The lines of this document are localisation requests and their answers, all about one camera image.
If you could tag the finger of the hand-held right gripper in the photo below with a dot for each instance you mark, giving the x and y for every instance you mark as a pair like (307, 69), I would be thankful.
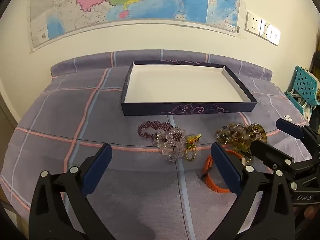
(270, 155)
(287, 127)

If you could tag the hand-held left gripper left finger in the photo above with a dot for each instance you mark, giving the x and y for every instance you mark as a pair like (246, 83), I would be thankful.
(100, 165)

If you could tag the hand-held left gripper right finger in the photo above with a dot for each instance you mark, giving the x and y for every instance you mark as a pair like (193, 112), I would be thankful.
(225, 170)

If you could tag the orange silicone wristband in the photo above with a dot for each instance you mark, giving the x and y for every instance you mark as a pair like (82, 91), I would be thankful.
(215, 189)

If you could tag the amber bangle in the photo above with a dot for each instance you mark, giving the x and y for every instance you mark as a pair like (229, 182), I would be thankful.
(263, 134)

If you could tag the purple shallow cardboard box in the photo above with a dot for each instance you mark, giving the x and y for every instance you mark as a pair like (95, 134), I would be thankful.
(175, 85)

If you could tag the small white paper tag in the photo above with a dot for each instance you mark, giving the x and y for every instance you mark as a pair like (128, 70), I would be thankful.
(288, 117)

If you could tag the teal perforated plastic chair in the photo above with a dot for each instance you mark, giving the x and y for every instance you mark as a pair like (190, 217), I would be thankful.
(303, 82)

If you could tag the purple plaid blanket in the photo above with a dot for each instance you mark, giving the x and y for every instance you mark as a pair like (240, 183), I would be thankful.
(75, 105)

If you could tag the white wall socket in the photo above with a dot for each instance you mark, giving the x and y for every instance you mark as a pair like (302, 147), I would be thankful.
(266, 29)
(275, 36)
(253, 22)

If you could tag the colourful wall map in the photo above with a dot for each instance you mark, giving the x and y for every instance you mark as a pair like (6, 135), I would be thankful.
(150, 0)

